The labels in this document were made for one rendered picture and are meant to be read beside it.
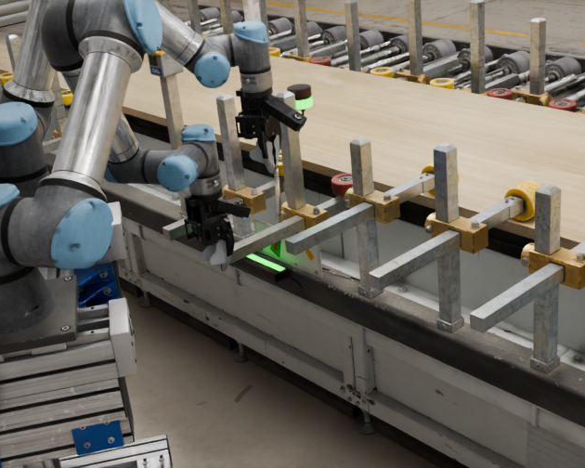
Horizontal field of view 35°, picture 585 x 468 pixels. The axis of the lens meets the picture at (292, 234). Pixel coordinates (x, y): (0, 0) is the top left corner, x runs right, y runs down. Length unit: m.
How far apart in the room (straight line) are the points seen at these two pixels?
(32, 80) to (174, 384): 1.48
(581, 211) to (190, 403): 1.57
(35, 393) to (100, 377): 0.12
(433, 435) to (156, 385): 1.09
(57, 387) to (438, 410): 1.29
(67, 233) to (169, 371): 1.93
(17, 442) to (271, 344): 1.45
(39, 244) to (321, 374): 1.60
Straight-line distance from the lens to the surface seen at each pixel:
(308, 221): 2.31
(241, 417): 3.10
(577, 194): 2.29
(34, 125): 2.08
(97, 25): 1.70
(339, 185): 2.39
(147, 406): 3.24
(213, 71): 1.99
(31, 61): 2.16
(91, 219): 1.53
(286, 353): 3.08
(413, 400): 2.74
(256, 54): 2.14
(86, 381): 1.71
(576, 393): 1.93
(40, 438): 1.84
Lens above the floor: 1.81
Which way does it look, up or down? 25 degrees down
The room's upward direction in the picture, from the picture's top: 6 degrees counter-clockwise
